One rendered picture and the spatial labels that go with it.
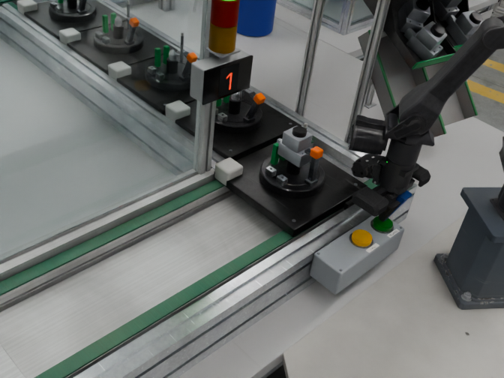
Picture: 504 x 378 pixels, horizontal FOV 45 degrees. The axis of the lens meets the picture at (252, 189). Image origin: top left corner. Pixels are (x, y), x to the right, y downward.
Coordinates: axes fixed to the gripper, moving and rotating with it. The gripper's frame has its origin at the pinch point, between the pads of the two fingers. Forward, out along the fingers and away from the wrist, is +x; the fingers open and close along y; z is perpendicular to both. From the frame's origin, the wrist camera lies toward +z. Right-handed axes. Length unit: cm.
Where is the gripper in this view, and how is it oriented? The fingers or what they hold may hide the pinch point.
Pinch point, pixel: (385, 207)
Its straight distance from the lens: 125.8
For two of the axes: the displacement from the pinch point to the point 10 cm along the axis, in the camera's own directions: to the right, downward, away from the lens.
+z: -6.9, -5.0, 5.2
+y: -7.1, 3.7, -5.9
